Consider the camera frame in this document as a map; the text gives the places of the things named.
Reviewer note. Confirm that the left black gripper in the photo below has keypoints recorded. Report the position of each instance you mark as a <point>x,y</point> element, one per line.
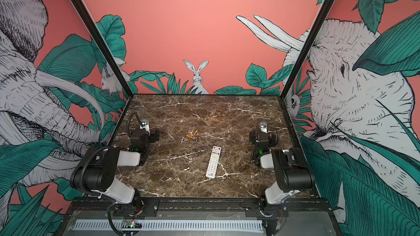
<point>153,136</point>

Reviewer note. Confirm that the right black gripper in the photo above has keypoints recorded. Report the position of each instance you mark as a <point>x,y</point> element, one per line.
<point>252,136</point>

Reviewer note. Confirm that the white remote control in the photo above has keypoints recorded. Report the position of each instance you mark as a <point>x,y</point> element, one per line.
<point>213,162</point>

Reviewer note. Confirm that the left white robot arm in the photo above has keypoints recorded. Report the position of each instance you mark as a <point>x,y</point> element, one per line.
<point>95,174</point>

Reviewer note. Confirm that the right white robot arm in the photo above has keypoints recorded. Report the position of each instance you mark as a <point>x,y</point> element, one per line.
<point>292,172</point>

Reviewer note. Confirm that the small green circuit board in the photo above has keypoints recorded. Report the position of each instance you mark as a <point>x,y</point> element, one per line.
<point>132,224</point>

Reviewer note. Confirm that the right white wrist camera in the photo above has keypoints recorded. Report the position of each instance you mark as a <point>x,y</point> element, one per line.
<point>263,127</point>

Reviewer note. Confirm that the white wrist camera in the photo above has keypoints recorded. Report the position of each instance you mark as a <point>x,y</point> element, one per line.
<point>145,125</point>
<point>263,127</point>

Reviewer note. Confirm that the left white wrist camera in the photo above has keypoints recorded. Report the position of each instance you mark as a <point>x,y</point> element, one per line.
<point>145,125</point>

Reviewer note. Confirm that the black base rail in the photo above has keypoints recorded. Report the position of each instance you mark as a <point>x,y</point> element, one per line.
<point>252,207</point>

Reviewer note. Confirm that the white slotted cable duct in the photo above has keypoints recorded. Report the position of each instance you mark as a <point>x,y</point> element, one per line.
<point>254,226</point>

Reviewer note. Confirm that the left black frame post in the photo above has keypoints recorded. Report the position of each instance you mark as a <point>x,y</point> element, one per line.
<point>101,43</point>

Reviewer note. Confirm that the black frame post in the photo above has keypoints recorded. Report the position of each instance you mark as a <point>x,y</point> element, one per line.
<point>313,33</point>
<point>101,43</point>

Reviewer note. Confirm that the right black frame post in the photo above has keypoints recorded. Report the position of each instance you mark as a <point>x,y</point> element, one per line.
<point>313,33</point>

